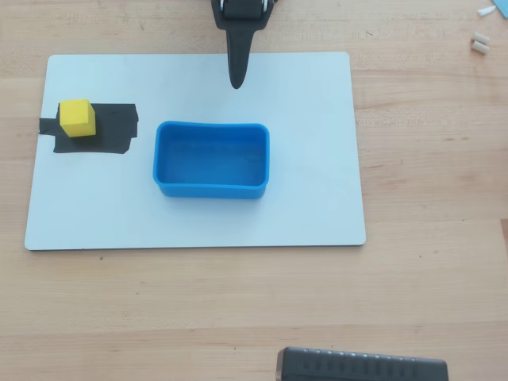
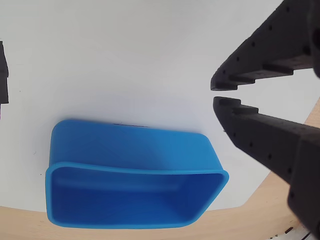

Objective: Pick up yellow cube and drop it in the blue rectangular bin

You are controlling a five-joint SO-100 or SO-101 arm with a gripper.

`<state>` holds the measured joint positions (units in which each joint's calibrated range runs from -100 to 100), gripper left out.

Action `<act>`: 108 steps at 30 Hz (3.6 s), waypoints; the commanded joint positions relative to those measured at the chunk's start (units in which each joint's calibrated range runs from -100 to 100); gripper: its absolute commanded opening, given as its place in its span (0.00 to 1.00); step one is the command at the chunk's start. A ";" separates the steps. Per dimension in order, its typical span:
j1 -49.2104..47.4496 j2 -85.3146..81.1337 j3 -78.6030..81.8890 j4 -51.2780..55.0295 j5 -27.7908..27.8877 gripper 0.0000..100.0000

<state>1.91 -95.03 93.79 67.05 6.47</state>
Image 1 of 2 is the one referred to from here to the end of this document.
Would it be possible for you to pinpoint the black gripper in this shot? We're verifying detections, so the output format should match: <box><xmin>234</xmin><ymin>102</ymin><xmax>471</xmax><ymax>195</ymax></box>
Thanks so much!
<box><xmin>209</xmin><ymin>0</ymin><xmax>279</xmax><ymax>90</ymax></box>

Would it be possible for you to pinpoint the yellow cube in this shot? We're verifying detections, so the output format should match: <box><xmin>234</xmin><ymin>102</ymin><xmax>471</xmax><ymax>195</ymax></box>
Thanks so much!
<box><xmin>58</xmin><ymin>98</ymin><xmax>98</xmax><ymax>139</ymax></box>

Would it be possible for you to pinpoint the blue rectangular bin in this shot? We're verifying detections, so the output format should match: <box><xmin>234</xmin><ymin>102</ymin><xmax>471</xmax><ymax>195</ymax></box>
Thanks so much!
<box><xmin>152</xmin><ymin>120</ymin><xmax>271</xmax><ymax>199</ymax></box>

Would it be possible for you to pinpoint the black tape patch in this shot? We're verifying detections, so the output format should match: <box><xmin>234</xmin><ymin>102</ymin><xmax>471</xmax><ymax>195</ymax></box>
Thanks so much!
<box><xmin>38</xmin><ymin>102</ymin><xmax>140</xmax><ymax>156</ymax></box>

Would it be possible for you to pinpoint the white board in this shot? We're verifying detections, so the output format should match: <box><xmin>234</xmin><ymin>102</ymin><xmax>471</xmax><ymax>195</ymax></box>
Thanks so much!
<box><xmin>24</xmin><ymin>51</ymin><xmax>367</xmax><ymax>252</ymax></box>

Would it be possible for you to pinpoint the black ribbed device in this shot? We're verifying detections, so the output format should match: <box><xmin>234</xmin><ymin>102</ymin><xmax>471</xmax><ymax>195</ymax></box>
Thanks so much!
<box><xmin>275</xmin><ymin>346</ymin><xmax>449</xmax><ymax>381</ymax></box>

